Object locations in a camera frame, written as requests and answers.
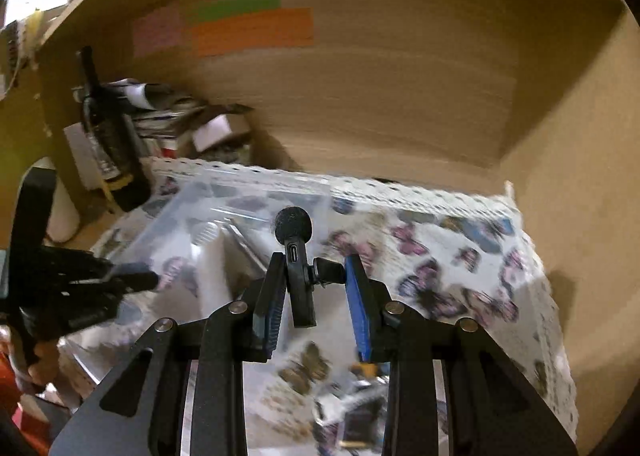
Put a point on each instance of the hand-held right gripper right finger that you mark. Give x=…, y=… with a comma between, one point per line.
x=357, y=306

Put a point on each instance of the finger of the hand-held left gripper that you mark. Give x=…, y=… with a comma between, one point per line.
x=135, y=278
x=95, y=315

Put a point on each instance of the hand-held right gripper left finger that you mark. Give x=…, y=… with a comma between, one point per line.
x=267, y=306

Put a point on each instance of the black microphone with foam tip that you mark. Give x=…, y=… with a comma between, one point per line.
x=300, y=286

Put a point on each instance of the clear plastic container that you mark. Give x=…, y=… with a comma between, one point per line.
x=175, y=216

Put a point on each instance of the butterfly print tablecloth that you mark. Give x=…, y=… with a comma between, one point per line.
x=450, y=246

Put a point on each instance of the white card box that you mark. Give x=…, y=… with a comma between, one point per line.
x=82, y=156

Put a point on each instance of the small black device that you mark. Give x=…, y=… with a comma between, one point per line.
x=360, y=423

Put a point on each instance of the dark wine bottle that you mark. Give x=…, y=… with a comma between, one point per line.
x=115, y=146

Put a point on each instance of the stack of books and magazines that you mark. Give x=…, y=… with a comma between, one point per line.
x=170, y=121

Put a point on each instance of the wooden desk shelf unit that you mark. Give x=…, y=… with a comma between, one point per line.
x=400, y=86

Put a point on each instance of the yellow hanging item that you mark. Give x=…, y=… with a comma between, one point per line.
x=35, y=24

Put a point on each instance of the pink sticky note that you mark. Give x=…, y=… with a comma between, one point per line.
x=157, y=34

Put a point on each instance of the orange sticky note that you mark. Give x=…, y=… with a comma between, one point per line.
x=252, y=34

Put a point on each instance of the green sticky note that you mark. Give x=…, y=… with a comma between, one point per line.
x=235, y=8

